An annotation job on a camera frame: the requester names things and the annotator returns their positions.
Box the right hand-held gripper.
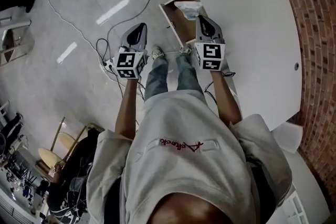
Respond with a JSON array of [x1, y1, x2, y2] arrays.
[[193, 15, 226, 71]]

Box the wooden stools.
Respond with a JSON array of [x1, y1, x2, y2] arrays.
[[38, 116, 87, 174]]

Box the person's shoe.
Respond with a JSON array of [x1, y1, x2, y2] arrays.
[[178, 44, 194, 55], [151, 46, 165, 60]]

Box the person's light grey shirt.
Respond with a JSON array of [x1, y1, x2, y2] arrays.
[[86, 89, 292, 224]]

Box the white plastic bag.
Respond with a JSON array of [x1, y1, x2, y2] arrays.
[[174, 0, 203, 21]]

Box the black equipment pile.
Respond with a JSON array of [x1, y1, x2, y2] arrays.
[[39, 123, 106, 224]]

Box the person's leg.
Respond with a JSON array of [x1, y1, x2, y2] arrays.
[[144, 55, 169, 100], [175, 54, 205, 92]]

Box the person's left shoe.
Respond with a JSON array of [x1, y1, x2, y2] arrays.
[[151, 46, 165, 60]]

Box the long white cable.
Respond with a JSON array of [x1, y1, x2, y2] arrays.
[[35, 0, 104, 61]]

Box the wooden drawer with white front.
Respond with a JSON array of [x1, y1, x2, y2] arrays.
[[159, 0, 208, 48]]

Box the person's right leg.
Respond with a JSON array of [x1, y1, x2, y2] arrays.
[[175, 54, 205, 92]]

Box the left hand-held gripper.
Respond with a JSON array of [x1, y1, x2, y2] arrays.
[[113, 22, 149, 79]]

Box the white power strip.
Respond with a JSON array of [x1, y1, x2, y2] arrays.
[[101, 59, 116, 71]]

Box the person's right shoe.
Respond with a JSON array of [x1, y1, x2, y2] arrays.
[[178, 44, 194, 55]]

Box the white desk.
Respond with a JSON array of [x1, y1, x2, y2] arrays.
[[188, 0, 302, 131]]

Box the white chair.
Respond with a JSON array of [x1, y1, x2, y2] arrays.
[[270, 122, 305, 155]]

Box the person's left forearm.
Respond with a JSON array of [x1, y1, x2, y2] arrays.
[[114, 76, 140, 140]]

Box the person's left leg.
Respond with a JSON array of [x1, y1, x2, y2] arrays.
[[144, 55, 169, 100]]

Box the person's right forearm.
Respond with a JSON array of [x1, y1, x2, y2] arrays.
[[209, 69, 242, 125]]

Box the person's chin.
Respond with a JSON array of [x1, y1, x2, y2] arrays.
[[152, 193, 234, 224]]

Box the grey cable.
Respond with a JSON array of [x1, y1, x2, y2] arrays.
[[106, 0, 194, 42]]

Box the black cable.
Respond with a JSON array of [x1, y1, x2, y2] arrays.
[[96, 38, 110, 63]]

